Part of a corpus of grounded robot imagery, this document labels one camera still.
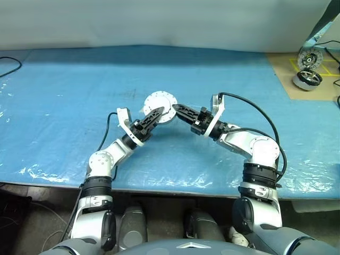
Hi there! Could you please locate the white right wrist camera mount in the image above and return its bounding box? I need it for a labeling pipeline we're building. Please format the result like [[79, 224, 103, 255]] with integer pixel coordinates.
[[203, 93, 226, 138]]

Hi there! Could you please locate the round finned motor lid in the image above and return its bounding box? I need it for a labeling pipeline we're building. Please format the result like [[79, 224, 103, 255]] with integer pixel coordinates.
[[143, 90, 178, 117]]

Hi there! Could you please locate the brown cardboard mat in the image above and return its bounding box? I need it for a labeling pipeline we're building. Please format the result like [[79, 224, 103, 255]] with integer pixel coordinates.
[[267, 51, 340, 101]]

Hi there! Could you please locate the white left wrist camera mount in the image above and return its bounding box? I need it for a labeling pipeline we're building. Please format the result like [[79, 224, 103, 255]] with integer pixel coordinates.
[[116, 107, 146, 147]]

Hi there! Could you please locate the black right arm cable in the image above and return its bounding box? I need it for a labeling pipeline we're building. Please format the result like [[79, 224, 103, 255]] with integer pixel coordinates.
[[218, 92, 288, 186]]

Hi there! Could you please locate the black looped cable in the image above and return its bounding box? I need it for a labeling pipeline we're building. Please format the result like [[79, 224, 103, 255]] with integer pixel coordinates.
[[332, 76, 340, 107]]

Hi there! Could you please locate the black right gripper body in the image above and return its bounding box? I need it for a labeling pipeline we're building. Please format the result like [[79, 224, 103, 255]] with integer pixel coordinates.
[[190, 106, 214, 135]]

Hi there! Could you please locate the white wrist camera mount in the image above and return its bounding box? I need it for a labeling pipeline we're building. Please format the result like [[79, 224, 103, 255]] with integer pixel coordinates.
[[116, 107, 146, 147], [203, 93, 226, 138]]

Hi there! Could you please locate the white shoe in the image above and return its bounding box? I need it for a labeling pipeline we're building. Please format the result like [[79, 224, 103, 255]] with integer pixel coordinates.
[[228, 226, 252, 247]]

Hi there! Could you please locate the thin black cable loop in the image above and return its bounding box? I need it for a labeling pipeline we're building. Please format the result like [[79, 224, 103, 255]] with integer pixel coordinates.
[[0, 56, 23, 78]]

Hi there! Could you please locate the spoked disc standing on cardboard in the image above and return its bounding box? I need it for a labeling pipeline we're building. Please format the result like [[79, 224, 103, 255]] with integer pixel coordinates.
[[297, 47, 324, 70]]

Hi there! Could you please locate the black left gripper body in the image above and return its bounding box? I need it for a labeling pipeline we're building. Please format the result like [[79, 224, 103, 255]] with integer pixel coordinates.
[[131, 121, 154, 145]]

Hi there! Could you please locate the grey right robot leg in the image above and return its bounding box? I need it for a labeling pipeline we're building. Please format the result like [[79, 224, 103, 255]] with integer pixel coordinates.
[[183, 208, 226, 241]]

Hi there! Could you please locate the motor with spoked rotor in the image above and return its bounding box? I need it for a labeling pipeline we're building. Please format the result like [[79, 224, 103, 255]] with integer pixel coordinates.
[[292, 68, 323, 91]]

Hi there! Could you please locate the dark angled stand leg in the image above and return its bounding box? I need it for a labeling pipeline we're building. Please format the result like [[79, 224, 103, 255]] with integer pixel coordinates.
[[304, 0, 340, 45]]

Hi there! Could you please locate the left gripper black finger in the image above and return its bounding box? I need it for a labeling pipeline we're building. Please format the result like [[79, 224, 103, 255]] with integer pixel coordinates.
[[140, 107, 165, 135], [137, 106, 164, 130]]

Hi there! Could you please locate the grey robot leg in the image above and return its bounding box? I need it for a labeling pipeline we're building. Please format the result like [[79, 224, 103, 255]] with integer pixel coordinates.
[[183, 208, 226, 241], [116, 204, 148, 250]]

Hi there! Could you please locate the grey left robot leg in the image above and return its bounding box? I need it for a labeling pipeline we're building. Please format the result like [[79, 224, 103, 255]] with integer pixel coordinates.
[[116, 204, 148, 250]]

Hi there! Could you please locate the grey robot torso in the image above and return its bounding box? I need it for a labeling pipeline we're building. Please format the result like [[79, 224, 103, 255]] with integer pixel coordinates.
[[114, 237, 256, 255]]

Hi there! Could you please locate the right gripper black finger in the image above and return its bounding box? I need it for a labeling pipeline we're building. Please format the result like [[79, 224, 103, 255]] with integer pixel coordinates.
[[172, 104, 203, 118], [172, 106, 198, 126]]

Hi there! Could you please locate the blue plastic table sheet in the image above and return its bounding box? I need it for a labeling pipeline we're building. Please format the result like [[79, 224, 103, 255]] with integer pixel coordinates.
[[0, 45, 340, 200]]

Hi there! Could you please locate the thin black stand cable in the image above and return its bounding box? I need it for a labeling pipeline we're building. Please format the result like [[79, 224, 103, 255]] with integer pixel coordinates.
[[314, 39, 340, 46]]

